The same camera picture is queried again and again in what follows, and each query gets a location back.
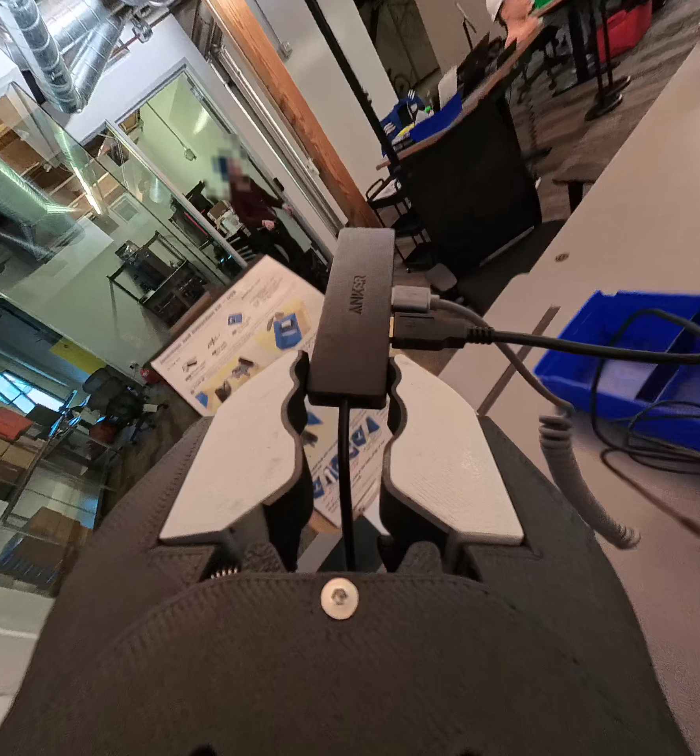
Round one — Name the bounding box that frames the blue desk bin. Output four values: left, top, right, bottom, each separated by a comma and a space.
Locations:
408, 90, 467, 147

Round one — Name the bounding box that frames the black usb cable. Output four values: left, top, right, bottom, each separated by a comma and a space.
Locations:
390, 307, 700, 538

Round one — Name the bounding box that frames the black usb hub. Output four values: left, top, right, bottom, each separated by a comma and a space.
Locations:
307, 227, 395, 408

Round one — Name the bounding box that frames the yellow wall sign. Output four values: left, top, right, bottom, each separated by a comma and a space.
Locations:
49, 335, 107, 377

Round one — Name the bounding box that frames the grey usb cable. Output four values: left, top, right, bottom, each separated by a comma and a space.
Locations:
391, 285, 641, 550

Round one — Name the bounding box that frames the black metal rack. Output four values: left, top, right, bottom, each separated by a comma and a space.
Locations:
107, 230, 253, 334

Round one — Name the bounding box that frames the black office chair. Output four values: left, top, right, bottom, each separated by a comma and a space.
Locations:
81, 367, 153, 429

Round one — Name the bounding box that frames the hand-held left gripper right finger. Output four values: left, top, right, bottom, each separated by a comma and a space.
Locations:
378, 354, 526, 544

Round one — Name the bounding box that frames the shelf of cardboard boxes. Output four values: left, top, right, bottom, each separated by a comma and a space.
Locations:
0, 408, 115, 597

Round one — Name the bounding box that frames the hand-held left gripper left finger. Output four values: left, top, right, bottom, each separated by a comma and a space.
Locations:
160, 351, 315, 544

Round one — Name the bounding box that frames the black utility cart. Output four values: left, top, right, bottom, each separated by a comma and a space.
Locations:
364, 174, 436, 269

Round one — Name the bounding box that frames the black panelled desk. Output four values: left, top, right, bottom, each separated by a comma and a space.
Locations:
376, 30, 563, 275

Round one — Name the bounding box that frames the printed instruction sheet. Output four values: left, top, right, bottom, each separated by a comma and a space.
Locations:
151, 254, 386, 532

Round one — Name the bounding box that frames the red floor bin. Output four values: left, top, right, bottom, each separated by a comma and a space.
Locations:
597, 0, 656, 63

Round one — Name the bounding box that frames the bent spiral duct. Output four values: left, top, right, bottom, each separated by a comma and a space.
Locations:
4, 0, 129, 114

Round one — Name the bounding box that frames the black floor lamp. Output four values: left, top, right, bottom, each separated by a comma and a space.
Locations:
305, 0, 406, 172

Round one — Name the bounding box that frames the spiral duct behind glass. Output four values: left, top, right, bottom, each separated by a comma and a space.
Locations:
0, 135, 88, 240

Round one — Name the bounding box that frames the blue plastic bin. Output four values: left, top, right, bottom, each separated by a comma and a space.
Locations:
533, 289, 700, 458

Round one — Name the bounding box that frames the blue striped jacket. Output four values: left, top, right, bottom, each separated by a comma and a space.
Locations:
378, 89, 421, 141

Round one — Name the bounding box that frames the wooden post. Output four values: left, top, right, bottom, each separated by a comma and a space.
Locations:
205, 0, 356, 228

